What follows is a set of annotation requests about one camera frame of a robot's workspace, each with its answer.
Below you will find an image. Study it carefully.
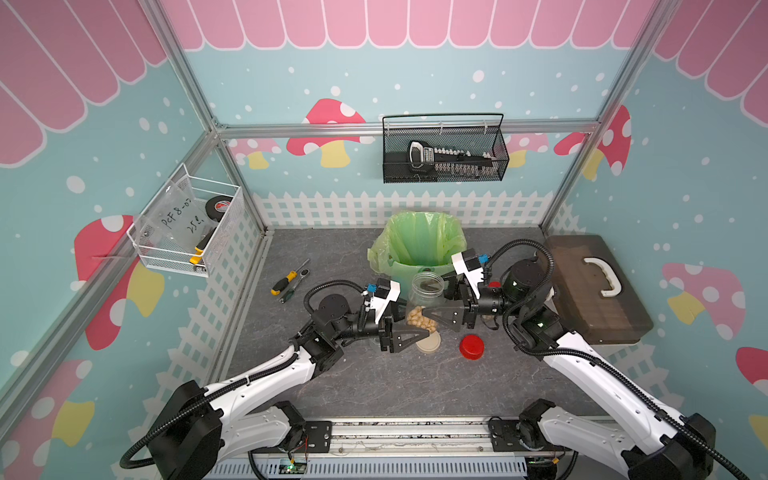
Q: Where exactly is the yellow utility knife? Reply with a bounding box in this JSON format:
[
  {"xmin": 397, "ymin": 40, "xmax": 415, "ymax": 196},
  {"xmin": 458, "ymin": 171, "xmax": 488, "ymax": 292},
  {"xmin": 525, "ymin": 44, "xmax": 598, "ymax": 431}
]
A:
[{"xmin": 189, "ymin": 229, "xmax": 215, "ymax": 265}]

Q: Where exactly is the clear wall bin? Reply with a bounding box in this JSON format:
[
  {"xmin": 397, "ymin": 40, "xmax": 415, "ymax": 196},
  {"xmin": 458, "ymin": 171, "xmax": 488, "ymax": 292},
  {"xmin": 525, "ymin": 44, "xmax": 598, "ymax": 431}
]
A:
[{"xmin": 127, "ymin": 164, "xmax": 244, "ymax": 277}]

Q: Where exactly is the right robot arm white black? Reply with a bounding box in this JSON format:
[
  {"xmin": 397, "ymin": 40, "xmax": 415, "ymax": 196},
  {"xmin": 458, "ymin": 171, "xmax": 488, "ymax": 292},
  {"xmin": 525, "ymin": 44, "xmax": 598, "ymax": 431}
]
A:
[{"xmin": 424, "ymin": 239, "xmax": 746, "ymax": 479}]

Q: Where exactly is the brown lidded tool box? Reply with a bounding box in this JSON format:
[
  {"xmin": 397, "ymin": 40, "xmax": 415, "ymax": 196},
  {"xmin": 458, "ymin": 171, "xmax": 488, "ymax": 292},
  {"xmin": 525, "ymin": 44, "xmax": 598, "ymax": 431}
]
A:
[{"xmin": 545, "ymin": 235, "xmax": 653, "ymax": 345}]

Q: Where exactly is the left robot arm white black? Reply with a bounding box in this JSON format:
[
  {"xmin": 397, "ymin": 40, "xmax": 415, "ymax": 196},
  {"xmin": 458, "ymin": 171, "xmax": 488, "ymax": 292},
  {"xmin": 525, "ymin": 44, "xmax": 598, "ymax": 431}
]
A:
[{"xmin": 119, "ymin": 279, "xmax": 431, "ymax": 479}]

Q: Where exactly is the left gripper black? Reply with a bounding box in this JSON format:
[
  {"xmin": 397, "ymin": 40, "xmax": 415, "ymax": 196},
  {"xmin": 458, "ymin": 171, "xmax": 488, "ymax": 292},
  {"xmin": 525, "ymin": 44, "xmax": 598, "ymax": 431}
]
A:
[{"xmin": 332, "ymin": 297, "xmax": 427, "ymax": 354}]

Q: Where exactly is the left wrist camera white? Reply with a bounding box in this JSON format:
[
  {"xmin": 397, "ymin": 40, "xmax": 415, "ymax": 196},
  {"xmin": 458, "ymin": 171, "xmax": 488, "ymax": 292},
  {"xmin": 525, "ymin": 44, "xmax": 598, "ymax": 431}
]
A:
[{"xmin": 364, "ymin": 278, "xmax": 401, "ymax": 325}]

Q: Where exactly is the beige jar lid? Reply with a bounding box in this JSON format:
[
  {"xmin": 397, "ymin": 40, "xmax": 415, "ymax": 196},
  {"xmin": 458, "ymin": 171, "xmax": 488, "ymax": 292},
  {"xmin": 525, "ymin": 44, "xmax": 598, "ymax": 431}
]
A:
[{"xmin": 416, "ymin": 331, "xmax": 441, "ymax": 354}]

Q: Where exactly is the black tape roll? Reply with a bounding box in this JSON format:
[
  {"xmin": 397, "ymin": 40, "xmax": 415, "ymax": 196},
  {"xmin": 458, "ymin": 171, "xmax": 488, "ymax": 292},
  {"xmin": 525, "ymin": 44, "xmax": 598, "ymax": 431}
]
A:
[{"xmin": 205, "ymin": 195, "xmax": 233, "ymax": 222}]

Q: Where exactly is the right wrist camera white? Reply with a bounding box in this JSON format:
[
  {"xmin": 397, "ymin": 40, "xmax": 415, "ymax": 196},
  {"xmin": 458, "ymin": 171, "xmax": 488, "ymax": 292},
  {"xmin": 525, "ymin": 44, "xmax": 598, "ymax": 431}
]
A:
[{"xmin": 451, "ymin": 249, "xmax": 489, "ymax": 300}]

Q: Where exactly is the black wire mesh basket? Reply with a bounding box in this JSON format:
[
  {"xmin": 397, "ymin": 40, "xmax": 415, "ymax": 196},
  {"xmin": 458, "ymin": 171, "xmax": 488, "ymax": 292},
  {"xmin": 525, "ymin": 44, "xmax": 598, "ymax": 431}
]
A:
[{"xmin": 381, "ymin": 113, "xmax": 509, "ymax": 183}]

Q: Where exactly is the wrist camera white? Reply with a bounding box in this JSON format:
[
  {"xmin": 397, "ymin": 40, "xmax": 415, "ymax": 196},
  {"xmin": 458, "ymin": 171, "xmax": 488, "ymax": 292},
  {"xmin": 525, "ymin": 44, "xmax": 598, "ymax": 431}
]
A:
[
  {"xmin": 451, "ymin": 249, "xmax": 489, "ymax": 300},
  {"xmin": 364, "ymin": 278, "xmax": 401, "ymax": 325}
]

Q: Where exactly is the socket wrench set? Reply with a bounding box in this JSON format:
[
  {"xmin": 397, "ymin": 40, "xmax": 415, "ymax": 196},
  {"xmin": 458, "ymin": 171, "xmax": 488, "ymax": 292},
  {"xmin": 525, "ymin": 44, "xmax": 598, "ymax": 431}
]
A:
[{"xmin": 406, "ymin": 141, "xmax": 499, "ymax": 180}]

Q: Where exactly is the green plastic bin liner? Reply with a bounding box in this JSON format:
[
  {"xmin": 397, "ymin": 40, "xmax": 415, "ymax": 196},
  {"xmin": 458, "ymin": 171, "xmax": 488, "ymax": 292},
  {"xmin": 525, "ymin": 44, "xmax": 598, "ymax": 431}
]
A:
[{"xmin": 367, "ymin": 211, "xmax": 467, "ymax": 275}]

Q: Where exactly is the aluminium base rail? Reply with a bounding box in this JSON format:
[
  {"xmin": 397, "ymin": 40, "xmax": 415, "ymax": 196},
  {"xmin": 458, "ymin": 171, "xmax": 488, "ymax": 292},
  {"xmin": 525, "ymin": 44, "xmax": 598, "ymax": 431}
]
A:
[{"xmin": 208, "ymin": 412, "xmax": 635, "ymax": 479}]

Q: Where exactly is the yellow black screwdriver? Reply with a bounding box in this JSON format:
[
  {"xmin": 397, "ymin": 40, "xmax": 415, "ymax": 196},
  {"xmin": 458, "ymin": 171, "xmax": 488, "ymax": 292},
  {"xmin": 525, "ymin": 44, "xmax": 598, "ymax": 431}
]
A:
[{"xmin": 270, "ymin": 259, "xmax": 310, "ymax": 296}]

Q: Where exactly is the green trash bin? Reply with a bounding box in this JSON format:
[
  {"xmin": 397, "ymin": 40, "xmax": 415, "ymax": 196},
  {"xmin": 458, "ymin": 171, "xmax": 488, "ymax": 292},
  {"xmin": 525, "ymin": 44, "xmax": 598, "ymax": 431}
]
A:
[{"xmin": 385, "ymin": 260, "xmax": 454, "ymax": 292}]

